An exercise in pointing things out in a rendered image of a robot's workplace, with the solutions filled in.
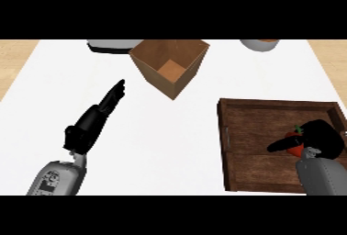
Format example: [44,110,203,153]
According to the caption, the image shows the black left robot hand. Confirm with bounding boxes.
[61,79,126,155]

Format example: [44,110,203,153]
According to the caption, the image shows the grey round pot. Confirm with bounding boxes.
[239,39,280,52]

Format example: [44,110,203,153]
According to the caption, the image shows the brown cardboard box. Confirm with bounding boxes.
[126,39,211,101]

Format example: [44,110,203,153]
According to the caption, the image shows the grey and black appliance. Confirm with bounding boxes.
[85,39,144,55]

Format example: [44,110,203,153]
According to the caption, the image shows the dark brown wooden tray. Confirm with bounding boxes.
[215,97,347,195]

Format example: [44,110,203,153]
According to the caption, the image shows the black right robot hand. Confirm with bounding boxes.
[265,118,345,161]

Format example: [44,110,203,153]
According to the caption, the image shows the red bell pepper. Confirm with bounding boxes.
[283,125,305,159]

